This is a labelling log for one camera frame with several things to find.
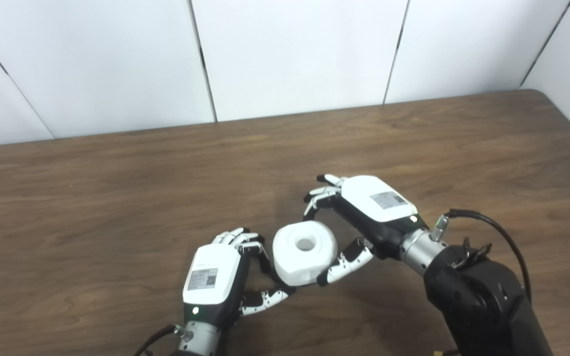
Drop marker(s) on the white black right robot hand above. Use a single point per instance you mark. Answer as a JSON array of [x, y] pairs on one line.
[[376, 205]]

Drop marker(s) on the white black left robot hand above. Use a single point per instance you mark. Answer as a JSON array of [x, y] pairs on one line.
[[213, 274]]

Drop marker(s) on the round white piece with holes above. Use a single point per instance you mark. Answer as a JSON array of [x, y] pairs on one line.
[[305, 257]]

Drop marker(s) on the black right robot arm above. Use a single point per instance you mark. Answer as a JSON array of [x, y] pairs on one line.
[[478, 301]]

